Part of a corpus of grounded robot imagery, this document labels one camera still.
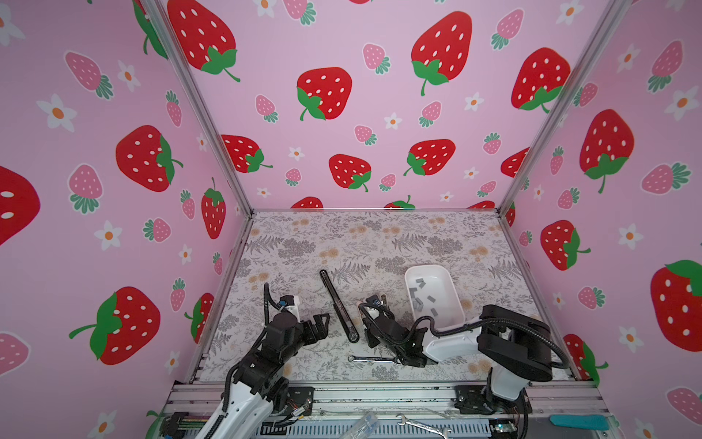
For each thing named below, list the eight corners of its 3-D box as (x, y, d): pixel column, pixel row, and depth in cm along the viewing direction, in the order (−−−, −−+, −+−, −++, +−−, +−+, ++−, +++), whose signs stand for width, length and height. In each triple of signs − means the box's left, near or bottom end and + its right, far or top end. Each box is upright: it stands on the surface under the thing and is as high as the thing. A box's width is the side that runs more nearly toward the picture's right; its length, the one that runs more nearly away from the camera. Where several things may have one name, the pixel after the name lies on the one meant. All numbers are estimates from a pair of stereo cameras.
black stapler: (351, 344, 86) (351, 341, 84) (318, 275, 103) (317, 271, 101) (359, 340, 87) (359, 337, 85) (325, 272, 104) (325, 268, 101)
